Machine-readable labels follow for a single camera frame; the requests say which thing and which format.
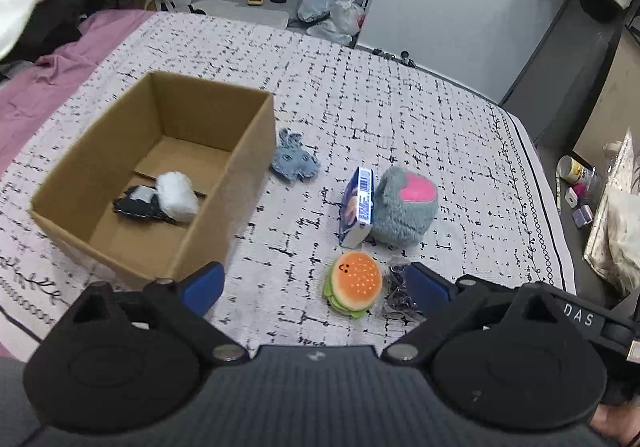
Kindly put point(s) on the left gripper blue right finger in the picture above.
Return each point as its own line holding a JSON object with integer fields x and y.
{"x": 427, "y": 290}

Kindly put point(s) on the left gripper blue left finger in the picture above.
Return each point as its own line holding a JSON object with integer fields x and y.
{"x": 202, "y": 289}

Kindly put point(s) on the plush hamburger toy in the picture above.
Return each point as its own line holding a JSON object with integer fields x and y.
{"x": 353, "y": 283}

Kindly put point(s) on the grey plush with pink patch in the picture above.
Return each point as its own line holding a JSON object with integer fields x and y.
{"x": 404, "y": 206}

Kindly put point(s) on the blue denim bunny toy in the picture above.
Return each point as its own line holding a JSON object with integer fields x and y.
{"x": 291, "y": 161}

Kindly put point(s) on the person's right hand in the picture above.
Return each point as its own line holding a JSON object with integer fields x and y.
{"x": 621, "y": 423}

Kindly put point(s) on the blue white tissue pack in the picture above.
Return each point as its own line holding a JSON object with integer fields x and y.
{"x": 356, "y": 213}

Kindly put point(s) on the brown cardboard box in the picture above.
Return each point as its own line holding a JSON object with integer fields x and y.
{"x": 221, "y": 136}

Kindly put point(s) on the patterned gift bag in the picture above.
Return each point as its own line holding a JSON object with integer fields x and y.
{"x": 612, "y": 249}

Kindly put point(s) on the white patterned bed cover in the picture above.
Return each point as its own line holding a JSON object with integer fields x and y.
{"x": 352, "y": 109}

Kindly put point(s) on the white yellow cup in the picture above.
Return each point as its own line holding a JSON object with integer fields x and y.
{"x": 573, "y": 172}

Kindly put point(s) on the dark grey cabinet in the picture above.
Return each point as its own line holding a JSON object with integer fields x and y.
{"x": 578, "y": 93}

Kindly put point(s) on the purple bed sheet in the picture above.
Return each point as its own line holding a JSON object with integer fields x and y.
{"x": 35, "y": 92}

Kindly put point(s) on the white floor mat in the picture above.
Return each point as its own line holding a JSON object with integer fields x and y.
{"x": 255, "y": 14}

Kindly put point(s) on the white plastic bags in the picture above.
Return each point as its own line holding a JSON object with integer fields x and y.
{"x": 338, "y": 21}

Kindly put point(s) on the black clothes pile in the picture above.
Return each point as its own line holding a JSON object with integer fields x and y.
{"x": 52, "y": 23}

